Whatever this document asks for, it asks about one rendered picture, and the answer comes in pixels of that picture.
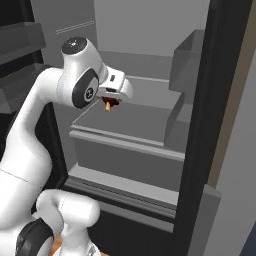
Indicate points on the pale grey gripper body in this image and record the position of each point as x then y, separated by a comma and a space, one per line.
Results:
122, 90

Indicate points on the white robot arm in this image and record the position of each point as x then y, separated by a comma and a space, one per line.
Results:
30, 143

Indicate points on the brown steak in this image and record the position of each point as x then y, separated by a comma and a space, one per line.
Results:
112, 101

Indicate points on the grey open fridge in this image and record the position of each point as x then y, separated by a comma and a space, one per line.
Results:
140, 33

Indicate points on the grey fridge drawer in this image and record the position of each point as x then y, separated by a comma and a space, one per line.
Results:
126, 160

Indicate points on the black fridge door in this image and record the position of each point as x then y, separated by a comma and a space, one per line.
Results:
13, 10
213, 100

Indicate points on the grey door bin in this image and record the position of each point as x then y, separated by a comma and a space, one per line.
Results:
13, 90
178, 130
188, 66
16, 41

